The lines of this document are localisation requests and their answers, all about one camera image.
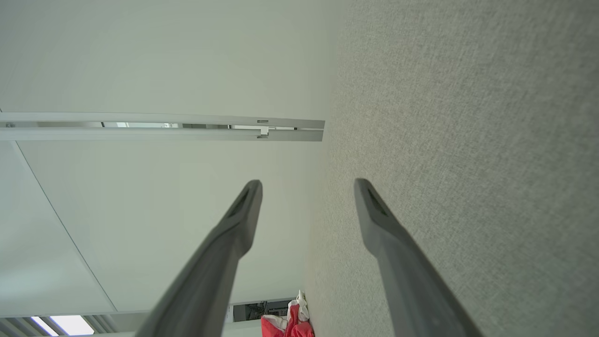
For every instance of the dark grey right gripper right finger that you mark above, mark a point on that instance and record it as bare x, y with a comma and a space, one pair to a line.
412, 290

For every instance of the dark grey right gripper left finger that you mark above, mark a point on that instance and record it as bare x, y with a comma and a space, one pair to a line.
206, 281

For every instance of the red jersey with white trim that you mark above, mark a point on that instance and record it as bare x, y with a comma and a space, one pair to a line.
299, 327

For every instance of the bright window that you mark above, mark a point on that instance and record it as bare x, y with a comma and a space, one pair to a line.
61, 325

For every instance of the grey aluminium partition post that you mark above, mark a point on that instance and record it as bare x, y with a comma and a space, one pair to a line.
140, 135

